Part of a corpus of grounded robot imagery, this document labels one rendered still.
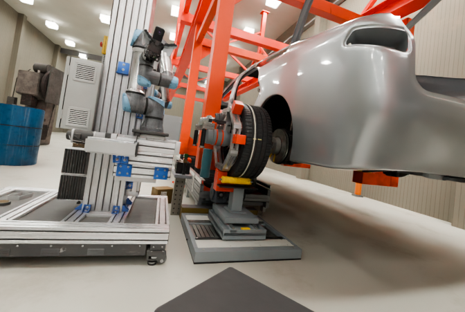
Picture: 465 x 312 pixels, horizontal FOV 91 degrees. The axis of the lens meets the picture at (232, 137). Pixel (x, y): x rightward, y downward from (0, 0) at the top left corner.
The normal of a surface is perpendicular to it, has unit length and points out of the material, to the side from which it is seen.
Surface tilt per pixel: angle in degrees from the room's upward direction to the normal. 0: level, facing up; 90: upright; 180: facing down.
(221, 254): 90
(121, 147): 90
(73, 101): 90
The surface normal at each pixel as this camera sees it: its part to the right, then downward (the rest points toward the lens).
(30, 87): 0.12, 0.01
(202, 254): 0.33, 0.01
